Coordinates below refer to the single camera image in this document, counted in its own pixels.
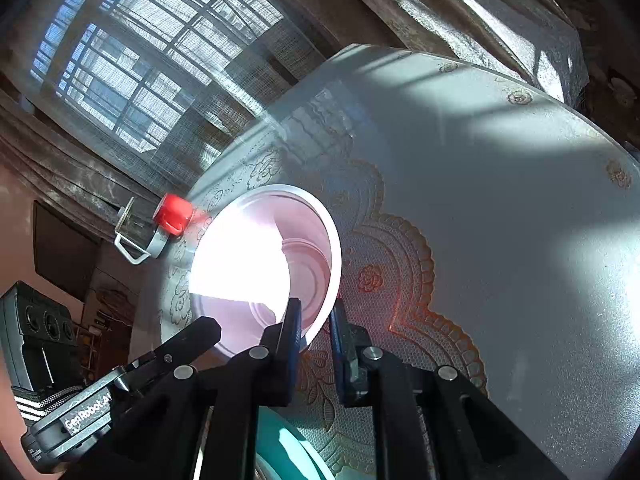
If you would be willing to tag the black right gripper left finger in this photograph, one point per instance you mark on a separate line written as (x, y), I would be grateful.
(264, 375)

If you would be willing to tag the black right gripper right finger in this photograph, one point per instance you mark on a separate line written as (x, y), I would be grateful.
(367, 376)

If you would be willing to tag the red bowl white inside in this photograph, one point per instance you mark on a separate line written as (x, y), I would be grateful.
(266, 247)

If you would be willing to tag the black striped sleeve forearm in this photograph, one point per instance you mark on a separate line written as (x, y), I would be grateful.
(40, 351)

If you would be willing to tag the teal rimmed white plate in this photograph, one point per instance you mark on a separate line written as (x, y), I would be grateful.
(282, 452)

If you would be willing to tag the wooden shelf cabinet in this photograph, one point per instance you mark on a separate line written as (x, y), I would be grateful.
(107, 320)

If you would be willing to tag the white floral tablecloth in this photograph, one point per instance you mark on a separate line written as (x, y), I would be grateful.
(483, 225)

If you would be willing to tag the sheer lace curtain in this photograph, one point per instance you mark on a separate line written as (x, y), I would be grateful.
(83, 173)

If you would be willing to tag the large grid window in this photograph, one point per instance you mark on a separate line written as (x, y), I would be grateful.
(135, 67)

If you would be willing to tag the dark wall television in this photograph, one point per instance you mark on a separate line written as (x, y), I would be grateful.
(65, 254)

